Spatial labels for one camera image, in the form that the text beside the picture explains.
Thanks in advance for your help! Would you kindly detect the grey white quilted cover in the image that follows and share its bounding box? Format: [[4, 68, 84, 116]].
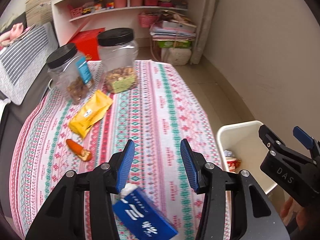
[[0, 22, 59, 106]]

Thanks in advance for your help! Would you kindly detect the pink basket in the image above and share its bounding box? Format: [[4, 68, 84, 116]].
[[138, 14, 159, 28]]

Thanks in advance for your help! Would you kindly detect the operator hand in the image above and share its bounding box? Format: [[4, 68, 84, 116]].
[[279, 197, 319, 231]]

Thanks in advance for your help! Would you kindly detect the beige curtain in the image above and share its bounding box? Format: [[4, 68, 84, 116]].
[[190, 0, 219, 64]]

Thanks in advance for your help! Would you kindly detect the stack of books and papers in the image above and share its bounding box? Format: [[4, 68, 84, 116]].
[[149, 10, 197, 41]]

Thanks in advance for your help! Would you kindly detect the woven storage box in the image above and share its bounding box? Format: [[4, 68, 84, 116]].
[[25, 0, 53, 27]]

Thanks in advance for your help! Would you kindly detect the white bookshelf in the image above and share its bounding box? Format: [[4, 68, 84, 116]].
[[51, 0, 206, 48]]

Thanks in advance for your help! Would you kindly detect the pink plush toy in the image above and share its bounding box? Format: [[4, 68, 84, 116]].
[[0, 23, 24, 42]]

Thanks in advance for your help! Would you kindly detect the orange peel piece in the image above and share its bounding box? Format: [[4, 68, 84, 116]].
[[66, 139, 84, 156]]

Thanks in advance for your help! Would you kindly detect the white sack bag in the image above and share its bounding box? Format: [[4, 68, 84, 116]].
[[161, 48, 191, 66]]

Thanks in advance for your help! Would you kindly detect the red gift box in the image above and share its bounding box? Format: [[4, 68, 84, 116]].
[[69, 28, 105, 61]]

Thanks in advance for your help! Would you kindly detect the snack jar with green packet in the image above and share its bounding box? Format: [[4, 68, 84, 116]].
[[97, 28, 138, 94]]

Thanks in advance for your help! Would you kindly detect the red instant noodle bowl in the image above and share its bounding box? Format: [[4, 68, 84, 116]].
[[226, 157, 241, 173]]

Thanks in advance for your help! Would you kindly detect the white trash bin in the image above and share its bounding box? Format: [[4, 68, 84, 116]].
[[215, 120, 277, 194]]

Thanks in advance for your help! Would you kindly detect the patterned pink tablecloth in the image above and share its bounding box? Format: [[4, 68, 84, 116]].
[[9, 61, 222, 239]]

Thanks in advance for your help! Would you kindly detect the blue tissue box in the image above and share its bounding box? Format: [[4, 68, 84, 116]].
[[113, 183, 178, 239]]

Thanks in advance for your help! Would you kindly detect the nut jar with blue label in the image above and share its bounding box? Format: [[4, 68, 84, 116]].
[[46, 43, 94, 105]]

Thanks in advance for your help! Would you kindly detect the light blue paper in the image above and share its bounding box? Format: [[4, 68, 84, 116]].
[[224, 150, 235, 158]]

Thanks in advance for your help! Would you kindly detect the yellow snack wrapper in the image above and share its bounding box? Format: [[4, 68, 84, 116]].
[[69, 90, 113, 139]]

